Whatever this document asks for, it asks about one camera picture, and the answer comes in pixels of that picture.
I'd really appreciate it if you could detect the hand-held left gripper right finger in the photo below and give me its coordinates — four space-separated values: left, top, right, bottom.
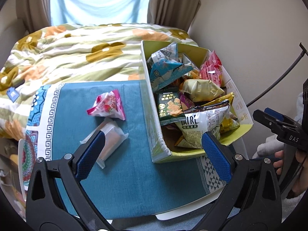
202 131 282 231

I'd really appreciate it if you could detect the floral blanket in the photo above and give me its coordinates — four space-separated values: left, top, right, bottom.
0 23 199 140

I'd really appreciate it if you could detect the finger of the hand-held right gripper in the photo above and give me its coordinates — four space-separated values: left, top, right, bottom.
253 109 289 135
263 108 301 128

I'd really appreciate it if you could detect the white fleece garment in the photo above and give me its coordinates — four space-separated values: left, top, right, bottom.
255 91 308 222

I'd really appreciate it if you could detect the person's right hand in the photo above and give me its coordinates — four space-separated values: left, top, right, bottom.
273 150 285 175

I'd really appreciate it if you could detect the teal patterned tablecloth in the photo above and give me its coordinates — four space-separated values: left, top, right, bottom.
25 80 231 219

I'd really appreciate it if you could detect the pink marshmallow bag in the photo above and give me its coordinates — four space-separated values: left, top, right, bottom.
200 50 224 87

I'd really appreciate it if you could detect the white chip bag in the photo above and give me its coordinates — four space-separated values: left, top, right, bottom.
174 100 230 150

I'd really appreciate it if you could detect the white strawberry print packet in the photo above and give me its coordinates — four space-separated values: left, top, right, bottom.
87 89 127 121

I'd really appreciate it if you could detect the white round table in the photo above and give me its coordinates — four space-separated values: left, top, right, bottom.
18 137 243 222

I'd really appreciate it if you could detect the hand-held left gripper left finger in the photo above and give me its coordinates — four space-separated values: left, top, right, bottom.
25 130 113 231

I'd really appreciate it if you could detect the orange snack packet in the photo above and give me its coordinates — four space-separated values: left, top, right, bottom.
183 70 201 87

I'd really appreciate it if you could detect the dark green cracker packet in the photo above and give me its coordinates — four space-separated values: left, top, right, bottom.
154 92 184 127

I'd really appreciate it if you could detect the green and white cardboard box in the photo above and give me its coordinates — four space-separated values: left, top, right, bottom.
140 40 254 164

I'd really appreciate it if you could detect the blue tag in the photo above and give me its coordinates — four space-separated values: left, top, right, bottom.
7 88 19 101

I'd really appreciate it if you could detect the black cable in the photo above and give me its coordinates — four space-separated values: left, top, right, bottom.
245 42 308 107

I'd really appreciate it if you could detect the beige curtain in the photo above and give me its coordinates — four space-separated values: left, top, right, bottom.
147 0 201 33
16 0 52 33

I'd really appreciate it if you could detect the gold foil snack bag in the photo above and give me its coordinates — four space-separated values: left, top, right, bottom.
204 93 241 134

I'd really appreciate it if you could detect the teal and white snack bag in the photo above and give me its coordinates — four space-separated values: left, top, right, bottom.
147 41 200 93

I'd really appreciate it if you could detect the clear pastry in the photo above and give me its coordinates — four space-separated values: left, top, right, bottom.
80 118 128 169

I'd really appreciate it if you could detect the purple snack packet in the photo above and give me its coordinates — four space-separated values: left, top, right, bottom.
179 93 195 112

